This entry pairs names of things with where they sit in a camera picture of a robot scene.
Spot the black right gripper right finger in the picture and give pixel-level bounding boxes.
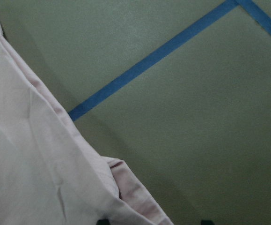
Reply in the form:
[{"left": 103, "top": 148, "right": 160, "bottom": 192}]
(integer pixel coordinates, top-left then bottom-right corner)
[{"left": 200, "top": 220, "right": 211, "bottom": 225}]

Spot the pink Snoopy t-shirt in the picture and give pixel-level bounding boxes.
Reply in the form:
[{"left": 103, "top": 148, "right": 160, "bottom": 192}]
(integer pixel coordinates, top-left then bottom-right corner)
[{"left": 0, "top": 25, "right": 171, "bottom": 225}]

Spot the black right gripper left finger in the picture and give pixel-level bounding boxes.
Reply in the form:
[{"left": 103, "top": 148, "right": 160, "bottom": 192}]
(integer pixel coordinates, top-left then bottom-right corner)
[{"left": 96, "top": 219, "right": 110, "bottom": 225}]

